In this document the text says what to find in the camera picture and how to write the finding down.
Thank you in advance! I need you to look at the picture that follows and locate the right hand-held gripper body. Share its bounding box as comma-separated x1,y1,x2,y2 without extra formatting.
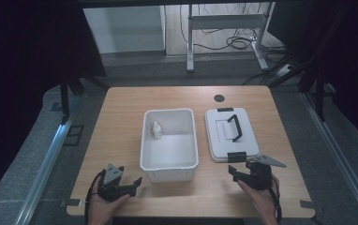
238,153,288,191

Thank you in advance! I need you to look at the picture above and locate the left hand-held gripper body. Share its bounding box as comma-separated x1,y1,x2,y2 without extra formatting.
97,163,137,203

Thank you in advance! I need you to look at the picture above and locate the white lid with black handle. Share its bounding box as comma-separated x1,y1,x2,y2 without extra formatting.
203,106,261,164

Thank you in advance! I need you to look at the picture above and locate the white plastic storage box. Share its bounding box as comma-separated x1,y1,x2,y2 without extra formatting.
139,107,200,184

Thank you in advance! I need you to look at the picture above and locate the person's left hand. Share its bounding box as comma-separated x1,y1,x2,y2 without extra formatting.
87,180,131,225

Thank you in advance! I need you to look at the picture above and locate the person's right hand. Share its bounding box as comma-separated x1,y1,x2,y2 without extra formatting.
236,173,281,225

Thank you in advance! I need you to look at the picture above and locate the grey tape piece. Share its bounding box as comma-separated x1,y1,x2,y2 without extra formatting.
60,198,83,208
299,200,324,215

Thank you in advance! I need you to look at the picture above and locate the small white dropper bottle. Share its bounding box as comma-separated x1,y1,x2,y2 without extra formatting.
152,121,164,141

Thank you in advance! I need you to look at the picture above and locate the black tripod stand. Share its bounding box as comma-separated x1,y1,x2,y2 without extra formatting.
58,73,110,125
267,55,335,123

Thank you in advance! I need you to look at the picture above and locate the white power strip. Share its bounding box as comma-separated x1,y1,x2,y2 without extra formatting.
273,63,294,80

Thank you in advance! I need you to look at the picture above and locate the black curtain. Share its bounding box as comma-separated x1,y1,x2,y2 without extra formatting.
267,0,358,151
0,0,107,207

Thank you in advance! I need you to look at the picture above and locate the white cabinet panel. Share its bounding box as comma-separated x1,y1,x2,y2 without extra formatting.
82,5,166,54

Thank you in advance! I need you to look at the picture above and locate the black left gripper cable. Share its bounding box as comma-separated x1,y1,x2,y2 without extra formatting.
83,170,106,225

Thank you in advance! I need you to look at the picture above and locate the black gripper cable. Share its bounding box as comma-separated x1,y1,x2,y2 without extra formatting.
83,170,106,225
266,174,284,225

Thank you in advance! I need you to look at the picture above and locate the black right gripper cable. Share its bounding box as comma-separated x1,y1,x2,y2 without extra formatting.
266,174,284,225

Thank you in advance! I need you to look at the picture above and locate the aluminium floor rail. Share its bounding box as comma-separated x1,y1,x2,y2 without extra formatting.
302,92,358,219
12,95,82,225

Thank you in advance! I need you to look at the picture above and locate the tangle of black floor cables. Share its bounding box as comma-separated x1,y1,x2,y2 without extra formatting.
178,3,289,64

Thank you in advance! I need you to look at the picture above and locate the grey metal desk frame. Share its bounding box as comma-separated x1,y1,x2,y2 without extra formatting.
186,2,276,74

